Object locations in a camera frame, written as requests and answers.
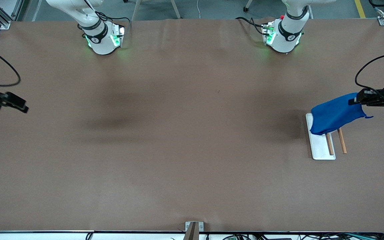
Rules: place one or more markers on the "blue microfibre towel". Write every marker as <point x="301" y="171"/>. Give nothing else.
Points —
<point x="332" y="115"/>

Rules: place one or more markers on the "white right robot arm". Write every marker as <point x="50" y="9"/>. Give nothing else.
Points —
<point x="102" y="43"/>

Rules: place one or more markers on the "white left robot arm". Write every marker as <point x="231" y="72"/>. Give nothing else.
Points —
<point x="283" y="41"/>

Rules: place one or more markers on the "white towel rack base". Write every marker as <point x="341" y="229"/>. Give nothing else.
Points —
<point x="320" y="150"/>

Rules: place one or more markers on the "wooden rack rod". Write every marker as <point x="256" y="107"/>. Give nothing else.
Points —
<point x="330" y="145"/>
<point x="342" y="141"/>

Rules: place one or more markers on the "black caster wheel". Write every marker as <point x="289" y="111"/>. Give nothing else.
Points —
<point x="248" y="6"/>

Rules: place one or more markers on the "white metal stand leg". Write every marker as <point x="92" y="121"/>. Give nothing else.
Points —
<point x="136" y="10"/>
<point x="176" y="10"/>

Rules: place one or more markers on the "brown paper table cover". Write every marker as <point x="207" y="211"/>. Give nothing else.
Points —
<point x="192" y="150"/>

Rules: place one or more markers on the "grey metal mount bracket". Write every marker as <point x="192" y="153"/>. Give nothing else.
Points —
<point x="194" y="230"/>

